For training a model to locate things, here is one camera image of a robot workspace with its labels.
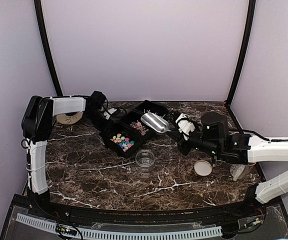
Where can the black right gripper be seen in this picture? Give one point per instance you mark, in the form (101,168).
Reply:
(184,149)

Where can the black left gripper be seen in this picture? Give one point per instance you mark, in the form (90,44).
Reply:
(102,129)

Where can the black three-compartment candy tray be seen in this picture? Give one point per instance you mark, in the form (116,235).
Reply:
(126,135)

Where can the metal candy scoop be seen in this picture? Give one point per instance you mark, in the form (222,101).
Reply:
(155,122)

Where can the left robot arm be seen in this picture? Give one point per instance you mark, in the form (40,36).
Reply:
(37,125)

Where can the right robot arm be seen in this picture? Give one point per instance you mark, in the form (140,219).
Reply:
(250,148)

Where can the white round lid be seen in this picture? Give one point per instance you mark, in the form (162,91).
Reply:
(203,168)

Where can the round wooden coaster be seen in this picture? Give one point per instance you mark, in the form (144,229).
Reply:
(65,119)

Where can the white ceramic mug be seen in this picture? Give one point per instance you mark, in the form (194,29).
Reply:
(237,171)

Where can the clear plastic cup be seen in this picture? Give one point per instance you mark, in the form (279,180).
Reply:
(145,159)

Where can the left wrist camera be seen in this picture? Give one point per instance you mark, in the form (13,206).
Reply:
(109,113)

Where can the white slotted cable duct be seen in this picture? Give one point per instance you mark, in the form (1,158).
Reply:
(105,231)

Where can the black frame post right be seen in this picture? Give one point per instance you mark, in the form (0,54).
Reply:
(242,52)

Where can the black frame post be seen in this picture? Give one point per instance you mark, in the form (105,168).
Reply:
(46,47)
(242,52)

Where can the black frame post left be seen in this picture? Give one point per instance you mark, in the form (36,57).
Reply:
(46,47)

